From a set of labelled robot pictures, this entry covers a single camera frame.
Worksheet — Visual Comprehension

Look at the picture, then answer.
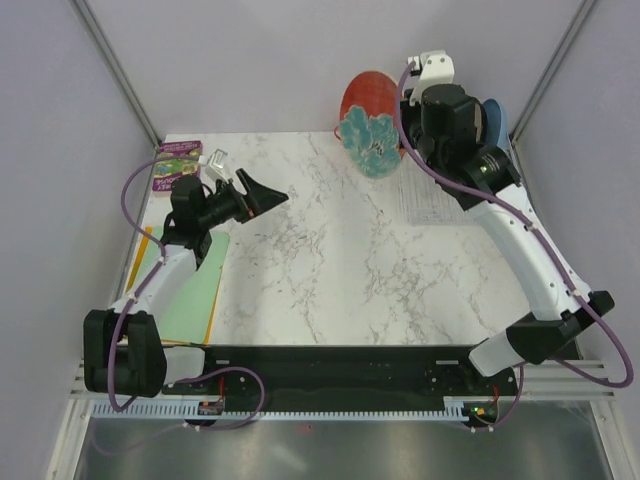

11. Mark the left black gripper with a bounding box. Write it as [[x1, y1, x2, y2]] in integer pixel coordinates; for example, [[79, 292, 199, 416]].
[[197, 169, 287, 229]]

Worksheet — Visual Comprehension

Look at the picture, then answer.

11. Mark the red teal floral plate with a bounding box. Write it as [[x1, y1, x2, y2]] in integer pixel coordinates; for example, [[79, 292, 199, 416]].
[[338, 70, 405, 180]]

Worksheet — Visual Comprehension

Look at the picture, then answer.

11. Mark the blue plate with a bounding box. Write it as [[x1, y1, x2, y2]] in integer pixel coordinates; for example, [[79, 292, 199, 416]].
[[482, 99, 510, 152]]

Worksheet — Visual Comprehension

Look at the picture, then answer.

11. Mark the white wire dish rack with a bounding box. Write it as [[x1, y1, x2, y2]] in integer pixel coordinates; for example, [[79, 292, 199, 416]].
[[396, 153, 474, 226]]

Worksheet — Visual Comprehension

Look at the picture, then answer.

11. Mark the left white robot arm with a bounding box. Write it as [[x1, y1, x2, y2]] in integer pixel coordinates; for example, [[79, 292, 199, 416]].
[[83, 169, 289, 400]]

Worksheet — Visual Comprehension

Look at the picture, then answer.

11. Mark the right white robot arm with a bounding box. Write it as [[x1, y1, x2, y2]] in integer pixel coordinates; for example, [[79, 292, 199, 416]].
[[394, 84, 615, 394]]

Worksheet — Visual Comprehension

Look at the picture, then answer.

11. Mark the purple book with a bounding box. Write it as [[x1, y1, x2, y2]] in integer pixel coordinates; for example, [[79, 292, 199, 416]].
[[152, 140, 203, 194]]

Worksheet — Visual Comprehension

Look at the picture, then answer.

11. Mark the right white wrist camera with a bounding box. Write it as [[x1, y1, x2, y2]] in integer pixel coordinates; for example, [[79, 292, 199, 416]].
[[407, 50, 455, 106]]

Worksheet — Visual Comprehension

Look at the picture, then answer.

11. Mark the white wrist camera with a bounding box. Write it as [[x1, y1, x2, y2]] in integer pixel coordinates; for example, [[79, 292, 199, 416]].
[[198, 149, 232, 182], [407, 50, 455, 106]]

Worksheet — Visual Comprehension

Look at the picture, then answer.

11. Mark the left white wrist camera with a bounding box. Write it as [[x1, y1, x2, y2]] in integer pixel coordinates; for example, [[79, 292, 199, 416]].
[[198, 149, 232, 182]]

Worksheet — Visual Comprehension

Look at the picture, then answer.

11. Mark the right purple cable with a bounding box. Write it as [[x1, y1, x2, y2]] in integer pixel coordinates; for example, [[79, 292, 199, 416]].
[[396, 60, 634, 388]]

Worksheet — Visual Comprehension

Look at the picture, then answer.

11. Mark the purple cable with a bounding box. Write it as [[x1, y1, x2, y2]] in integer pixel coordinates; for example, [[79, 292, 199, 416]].
[[396, 60, 634, 388], [107, 152, 209, 413]]

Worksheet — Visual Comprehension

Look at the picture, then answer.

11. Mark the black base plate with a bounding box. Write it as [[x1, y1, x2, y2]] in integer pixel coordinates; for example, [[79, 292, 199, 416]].
[[162, 346, 483, 411]]

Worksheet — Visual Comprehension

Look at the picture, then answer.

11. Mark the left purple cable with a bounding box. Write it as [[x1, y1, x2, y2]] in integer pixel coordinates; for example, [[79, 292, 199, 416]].
[[107, 152, 209, 413]]

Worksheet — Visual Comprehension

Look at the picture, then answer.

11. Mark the white slotted cable duct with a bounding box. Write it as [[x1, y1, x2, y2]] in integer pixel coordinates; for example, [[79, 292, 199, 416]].
[[90, 399, 495, 421]]

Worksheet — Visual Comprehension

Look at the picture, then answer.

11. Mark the aluminium rail frame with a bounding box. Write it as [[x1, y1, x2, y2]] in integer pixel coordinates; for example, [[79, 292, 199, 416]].
[[69, 356, 617, 401]]

